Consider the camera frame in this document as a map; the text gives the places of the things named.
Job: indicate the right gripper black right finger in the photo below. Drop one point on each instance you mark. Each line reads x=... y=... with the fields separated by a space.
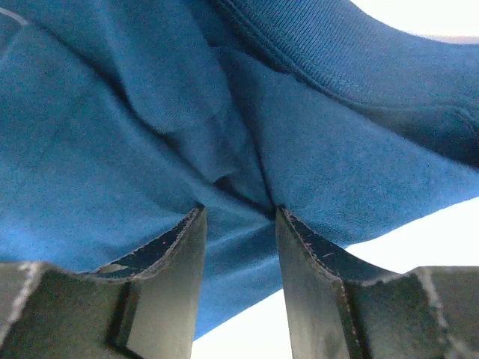
x=339 y=306

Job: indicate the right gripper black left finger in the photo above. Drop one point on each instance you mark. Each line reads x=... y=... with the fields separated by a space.
x=143 y=305

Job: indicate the dark blue t-shirt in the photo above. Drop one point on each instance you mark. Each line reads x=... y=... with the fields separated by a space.
x=119 y=117

